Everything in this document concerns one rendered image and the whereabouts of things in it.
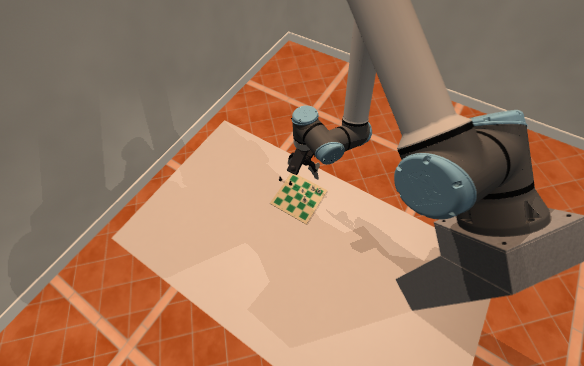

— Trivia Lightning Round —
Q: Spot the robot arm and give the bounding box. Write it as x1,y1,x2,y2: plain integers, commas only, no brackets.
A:
287,0,550,237

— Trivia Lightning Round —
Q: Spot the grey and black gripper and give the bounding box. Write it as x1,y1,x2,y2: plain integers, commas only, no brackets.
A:
287,150,320,180

